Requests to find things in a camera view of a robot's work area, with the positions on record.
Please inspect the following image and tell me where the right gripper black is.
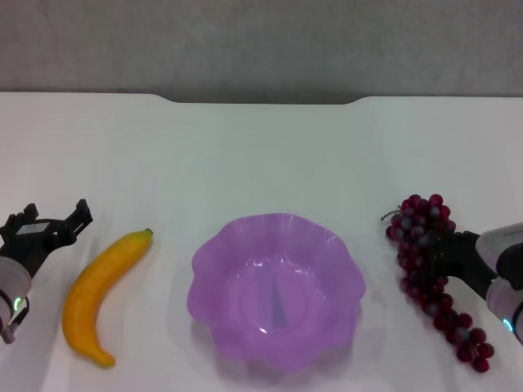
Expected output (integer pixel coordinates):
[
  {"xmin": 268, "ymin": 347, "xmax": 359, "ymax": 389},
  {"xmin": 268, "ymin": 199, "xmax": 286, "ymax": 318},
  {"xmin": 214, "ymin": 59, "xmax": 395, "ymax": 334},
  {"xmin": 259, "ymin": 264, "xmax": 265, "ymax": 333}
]
[{"xmin": 427, "ymin": 229, "xmax": 498, "ymax": 302}]

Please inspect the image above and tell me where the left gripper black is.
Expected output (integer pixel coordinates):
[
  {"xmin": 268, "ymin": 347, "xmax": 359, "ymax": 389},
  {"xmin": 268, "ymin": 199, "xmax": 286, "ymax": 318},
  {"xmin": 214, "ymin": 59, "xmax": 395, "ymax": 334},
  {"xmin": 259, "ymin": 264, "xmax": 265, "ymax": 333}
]
[{"xmin": 0, "ymin": 198, "xmax": 95, "ymax": 280}]

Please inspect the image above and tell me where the dark red grape bunch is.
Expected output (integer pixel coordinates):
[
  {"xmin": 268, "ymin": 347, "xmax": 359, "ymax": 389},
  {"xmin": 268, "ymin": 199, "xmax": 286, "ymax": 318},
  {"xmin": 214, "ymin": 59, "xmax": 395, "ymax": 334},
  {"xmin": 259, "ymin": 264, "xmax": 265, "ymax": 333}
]
[{"xmin": 380, "ymin": 194, "xmax": 496, "ymax": 373}]

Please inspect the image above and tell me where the yellow banana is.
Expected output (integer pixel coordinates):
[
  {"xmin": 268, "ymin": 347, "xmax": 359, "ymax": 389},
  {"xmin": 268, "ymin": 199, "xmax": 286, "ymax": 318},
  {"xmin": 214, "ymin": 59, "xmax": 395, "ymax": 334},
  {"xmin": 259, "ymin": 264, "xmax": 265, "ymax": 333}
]
[{"xmin": 61, "ymin": 228, "xmax": 155, "ymax": 369}]

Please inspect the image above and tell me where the purple wavy plastic plate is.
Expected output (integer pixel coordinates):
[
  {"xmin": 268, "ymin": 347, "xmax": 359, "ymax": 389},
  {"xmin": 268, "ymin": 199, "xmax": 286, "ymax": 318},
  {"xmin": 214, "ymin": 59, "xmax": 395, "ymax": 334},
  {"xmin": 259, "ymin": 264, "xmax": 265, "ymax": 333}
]
[{"xmin": 186, "ymin": 212, "xmax": 367, "ymax": 375}]

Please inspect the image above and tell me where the left arm cable with plug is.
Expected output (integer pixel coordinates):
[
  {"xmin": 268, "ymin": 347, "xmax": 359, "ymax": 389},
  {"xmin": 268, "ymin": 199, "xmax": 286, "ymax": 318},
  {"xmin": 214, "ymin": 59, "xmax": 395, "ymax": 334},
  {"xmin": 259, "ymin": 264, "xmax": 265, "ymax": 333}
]
[{"xmin": 1, "ymin": 296, "xmax": 31, "ymax": 345}]

